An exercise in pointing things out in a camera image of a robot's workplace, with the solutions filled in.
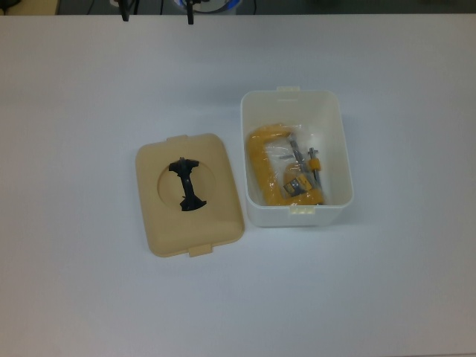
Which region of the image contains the clear plastic bag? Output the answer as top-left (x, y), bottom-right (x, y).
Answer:
top-left (247, 124), bottom-right (332, 206)

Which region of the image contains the beige lid with black handle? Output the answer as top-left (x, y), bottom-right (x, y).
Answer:
top-left (134, 132), bottom-right (245, 259)

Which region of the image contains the yellow clamp tool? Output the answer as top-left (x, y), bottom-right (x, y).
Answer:
top-left (245, 123), bottom-right (325, 206)

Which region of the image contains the white plastic tool case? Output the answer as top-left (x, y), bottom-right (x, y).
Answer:
top-left (239, 86), bottom-right (353, 228)

